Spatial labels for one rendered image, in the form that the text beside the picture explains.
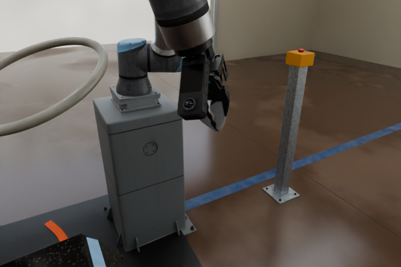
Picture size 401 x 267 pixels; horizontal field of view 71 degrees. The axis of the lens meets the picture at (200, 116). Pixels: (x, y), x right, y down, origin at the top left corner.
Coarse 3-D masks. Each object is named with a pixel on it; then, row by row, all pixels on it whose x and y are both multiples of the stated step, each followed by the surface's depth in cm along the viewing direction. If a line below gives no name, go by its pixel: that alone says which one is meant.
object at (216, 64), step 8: (192, 48) 47; (200, 48) 47; (208, 48) 53; (184, 56) 48; (208, 56) 54; (216, 56) 56; (216, 64) 53; (224, 64) 57; (216, 72) 52; (224, 72) 56; (216, 80) 51; (208, 88) 52; (216, 88) 52; (208, 96) 54; (216, 96) 53
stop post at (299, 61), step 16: (304, 64) 172; (288, 80) 183; (304, 80) 180; (288, 96) 185; (288, 112) 188; (288, 128) 191; (288, 144) 195; (288, 160) 202; (288, 176) 209; (272, 192) 217; (288, 192) 217
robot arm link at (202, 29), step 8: (208, 16) 45; (184, 24) 43; (192, 24) 44; (200, 24) 44; (208, 24) 45; (168, 32) 45; (176, 32) 44; (184, 32) 44; (192, 32) 44; (200, 32) 45; (208, 32) 46; (168, 40) 46; (176, 40) 45; (184, 40) 45; (192, 40) 45; (200, 40) 45; (208, 40) 47; (176, 48) 47; (184, 48) 46
